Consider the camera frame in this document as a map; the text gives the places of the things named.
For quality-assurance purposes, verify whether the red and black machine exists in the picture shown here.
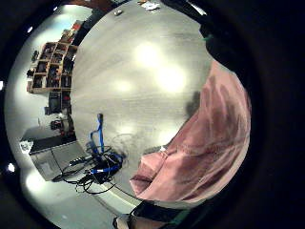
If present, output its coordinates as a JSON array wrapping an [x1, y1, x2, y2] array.
[[50, 117, 76, 137]]

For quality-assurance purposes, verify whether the white crumpled paper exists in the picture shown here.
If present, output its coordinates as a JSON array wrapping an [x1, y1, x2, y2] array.
[[141, 1, 162, 11]]

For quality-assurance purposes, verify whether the bundle of black cables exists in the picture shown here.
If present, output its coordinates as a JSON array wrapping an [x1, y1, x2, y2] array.
[[51, 144, 127, 196]]

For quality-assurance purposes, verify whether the black equipment cart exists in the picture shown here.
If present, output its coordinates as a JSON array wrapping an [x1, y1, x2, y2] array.
[[44, 91, 72, 116]]

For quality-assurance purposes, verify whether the blue cable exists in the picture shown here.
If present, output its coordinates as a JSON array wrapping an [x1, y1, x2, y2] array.
[[89, 113, 126, 175]]

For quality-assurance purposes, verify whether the wooden cubby shelf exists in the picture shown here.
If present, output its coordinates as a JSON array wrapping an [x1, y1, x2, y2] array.
[[26, 41, 79, 94]]

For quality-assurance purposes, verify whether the grey flat box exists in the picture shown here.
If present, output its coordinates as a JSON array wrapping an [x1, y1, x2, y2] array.
[[28, 135, 88, 182]]

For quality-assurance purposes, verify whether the pink cloth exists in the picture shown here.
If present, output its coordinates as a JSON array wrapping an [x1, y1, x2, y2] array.
[[129, 60, 253, 204]]

